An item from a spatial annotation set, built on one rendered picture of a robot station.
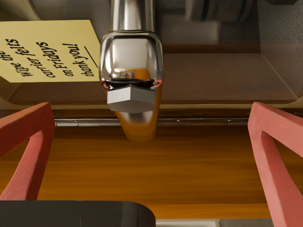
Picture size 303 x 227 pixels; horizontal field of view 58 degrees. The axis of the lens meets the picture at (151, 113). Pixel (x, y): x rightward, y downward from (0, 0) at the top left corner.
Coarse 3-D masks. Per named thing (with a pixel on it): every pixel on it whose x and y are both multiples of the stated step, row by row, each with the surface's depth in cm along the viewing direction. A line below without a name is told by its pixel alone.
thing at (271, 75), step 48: (0, 0) 11; (48, 0) 11; (96, 0) 11; (192, 0) 11; (240, 0) 11; (288, 0) 11; (192, 48) 15; (240, 48) 15; (288, 48) 15; (0, 96) 23; (48, 96) 23; (96, 96) 23; (192, 96) 23; (240, 96) 24; (288, 96) 24
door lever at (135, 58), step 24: (120, 0) 7; (144, 0) 7; (120, 24) 7; (144, 24) 7; (120, 48) 6; (144, 48) 6; (120, 72) 6; (144, 72) 6; (120, 96) 6; (144, 96) 6; (120, 120) 10; (144, 120) 10
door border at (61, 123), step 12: (60, 120) 32; (72, 120) 32; (84, 120) 32; (96, 120) 32; (108, 120) 32; (168, 120) 32; (180, 120) 32; (192, 120) 32; (204, 120) 32; (216, 120) 32; (228, 120) 32; (240, 120) 32
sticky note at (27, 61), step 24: (0, 24) 12; (24, 24) 13; (48, 24) 13; (72, 24) 13; (0, 48) 15; (24, 48) 15; (48, 48) 15; (72, 48) 15; (96, 48) 15; (0, 72) 18; (24, 72) 18; (48, 72) 18; (72, 72) 18; (96, 72) 18
